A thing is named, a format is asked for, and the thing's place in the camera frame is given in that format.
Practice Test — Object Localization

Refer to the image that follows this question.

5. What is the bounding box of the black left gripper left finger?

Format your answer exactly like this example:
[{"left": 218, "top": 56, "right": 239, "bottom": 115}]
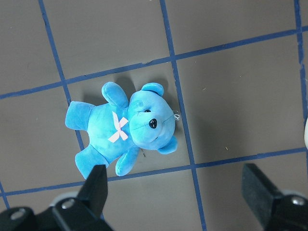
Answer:
[{"left": 0, "top": 165, "right": 112, "bottom": 231}]

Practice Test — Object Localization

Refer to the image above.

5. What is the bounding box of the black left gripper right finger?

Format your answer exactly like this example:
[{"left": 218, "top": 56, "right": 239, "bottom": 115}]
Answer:
[{"left": 241, "top": 163, "right": 308, "bottom": 231}]

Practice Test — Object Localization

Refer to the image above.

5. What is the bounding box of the white trash can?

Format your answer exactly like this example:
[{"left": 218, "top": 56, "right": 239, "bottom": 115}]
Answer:
[{"left": 304, "top": 118, "right": 308, "bottom": 149}]

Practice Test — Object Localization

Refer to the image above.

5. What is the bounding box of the blue teddy bear plush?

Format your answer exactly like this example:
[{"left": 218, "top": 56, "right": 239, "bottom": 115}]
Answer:
[{"left": 65, "top": 82, "right": 178, "bottom": 179}]

